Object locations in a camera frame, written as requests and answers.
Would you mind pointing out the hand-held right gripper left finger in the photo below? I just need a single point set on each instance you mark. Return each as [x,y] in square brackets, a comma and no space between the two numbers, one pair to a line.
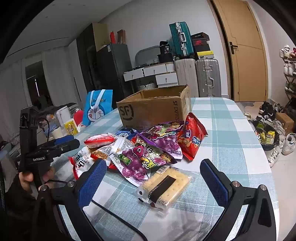
[92,183]

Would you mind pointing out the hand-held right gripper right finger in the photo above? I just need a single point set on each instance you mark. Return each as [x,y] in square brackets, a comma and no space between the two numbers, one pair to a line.
[215,183]

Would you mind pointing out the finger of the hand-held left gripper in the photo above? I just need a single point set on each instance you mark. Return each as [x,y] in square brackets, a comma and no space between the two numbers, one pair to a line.
[61,141]
[67,148]

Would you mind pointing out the white noodle snack bag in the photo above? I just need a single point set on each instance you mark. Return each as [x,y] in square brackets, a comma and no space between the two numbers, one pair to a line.
[118,148]

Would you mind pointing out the brown cardboard box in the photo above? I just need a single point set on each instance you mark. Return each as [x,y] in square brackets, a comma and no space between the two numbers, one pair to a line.
[148,111]

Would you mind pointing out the person's left forearm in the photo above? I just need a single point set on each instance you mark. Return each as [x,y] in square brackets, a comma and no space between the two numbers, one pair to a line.
[16,208]

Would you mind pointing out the person's left hand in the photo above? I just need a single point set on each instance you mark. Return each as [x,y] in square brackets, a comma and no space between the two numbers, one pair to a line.
[26,179]

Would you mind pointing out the white cup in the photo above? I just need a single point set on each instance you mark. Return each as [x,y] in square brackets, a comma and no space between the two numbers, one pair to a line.
[57,133]

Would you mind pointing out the yellow drink carton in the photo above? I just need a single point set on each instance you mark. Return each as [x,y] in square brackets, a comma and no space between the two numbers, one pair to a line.
[70,127]

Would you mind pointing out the white red snack bag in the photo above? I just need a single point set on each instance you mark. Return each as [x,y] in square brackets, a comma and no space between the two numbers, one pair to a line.
[81,163]

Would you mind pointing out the white kettle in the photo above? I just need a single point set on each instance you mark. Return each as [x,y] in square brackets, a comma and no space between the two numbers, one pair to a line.
[63,114]

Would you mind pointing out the red white snack packet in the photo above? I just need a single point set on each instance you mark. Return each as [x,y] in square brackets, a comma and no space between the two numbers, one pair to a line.
[98,140]

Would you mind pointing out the blue cartoon tote bag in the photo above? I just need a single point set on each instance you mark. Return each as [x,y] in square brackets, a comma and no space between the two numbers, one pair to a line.
[97,111]

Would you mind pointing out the clear cracker packet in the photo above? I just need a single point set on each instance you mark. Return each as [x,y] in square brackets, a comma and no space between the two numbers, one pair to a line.
[166,185]

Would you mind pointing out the teal checked tablecloth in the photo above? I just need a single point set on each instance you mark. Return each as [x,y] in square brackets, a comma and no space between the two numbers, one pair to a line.
[219,129]

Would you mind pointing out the blue cookie packet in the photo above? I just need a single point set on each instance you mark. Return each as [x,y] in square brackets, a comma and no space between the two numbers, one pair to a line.
[126,133]

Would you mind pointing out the black trash bin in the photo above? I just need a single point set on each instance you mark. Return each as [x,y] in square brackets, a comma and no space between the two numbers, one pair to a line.
[266,146]

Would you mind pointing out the pile of loose shoes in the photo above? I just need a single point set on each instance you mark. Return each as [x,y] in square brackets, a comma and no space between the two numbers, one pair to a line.
[275,157]

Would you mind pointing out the large purple snack bag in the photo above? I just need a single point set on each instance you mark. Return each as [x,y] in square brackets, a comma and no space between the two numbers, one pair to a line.
[164,141]

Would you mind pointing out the white curtain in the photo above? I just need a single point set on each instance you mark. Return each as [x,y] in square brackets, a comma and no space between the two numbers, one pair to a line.
[57,74]

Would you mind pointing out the black refrigerator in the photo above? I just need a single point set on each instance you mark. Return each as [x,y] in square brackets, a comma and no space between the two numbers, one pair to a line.
[113,64]

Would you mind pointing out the small brown floor box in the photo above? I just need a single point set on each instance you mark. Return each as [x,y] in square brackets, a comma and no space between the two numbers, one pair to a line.
[285,122]

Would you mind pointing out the woven laundry basket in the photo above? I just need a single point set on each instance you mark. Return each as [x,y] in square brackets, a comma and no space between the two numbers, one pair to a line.
[146,86]

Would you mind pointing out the silver suitcase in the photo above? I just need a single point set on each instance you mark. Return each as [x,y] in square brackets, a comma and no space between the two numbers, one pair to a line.
[208,76]

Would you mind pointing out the beige suitcase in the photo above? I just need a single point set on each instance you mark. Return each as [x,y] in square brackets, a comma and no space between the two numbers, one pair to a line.
[186,74]

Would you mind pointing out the white drawer desk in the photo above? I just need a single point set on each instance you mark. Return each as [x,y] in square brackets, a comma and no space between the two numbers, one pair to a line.
[161,78]

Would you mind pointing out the wooden shoe rack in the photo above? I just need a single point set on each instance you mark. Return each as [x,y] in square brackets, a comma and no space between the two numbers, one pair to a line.
[290,92]

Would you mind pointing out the grey arched mirror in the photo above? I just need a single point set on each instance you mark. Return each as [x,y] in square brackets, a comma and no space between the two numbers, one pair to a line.
[145,54]

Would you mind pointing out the wooden door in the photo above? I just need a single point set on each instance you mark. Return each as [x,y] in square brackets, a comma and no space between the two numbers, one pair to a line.
[245,58]

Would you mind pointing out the stack of shoe boxes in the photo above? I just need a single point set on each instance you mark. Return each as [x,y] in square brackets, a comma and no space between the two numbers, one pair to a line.
[202,46]

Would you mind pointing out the black labelled package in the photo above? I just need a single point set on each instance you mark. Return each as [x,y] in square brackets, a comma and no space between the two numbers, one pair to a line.
[166,48]

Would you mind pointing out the teal suitcase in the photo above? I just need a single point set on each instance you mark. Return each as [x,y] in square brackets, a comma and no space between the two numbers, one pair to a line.
[181,39]

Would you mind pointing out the rows of racked sneakers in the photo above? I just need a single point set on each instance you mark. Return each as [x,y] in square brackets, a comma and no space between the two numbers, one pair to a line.
[288,53]

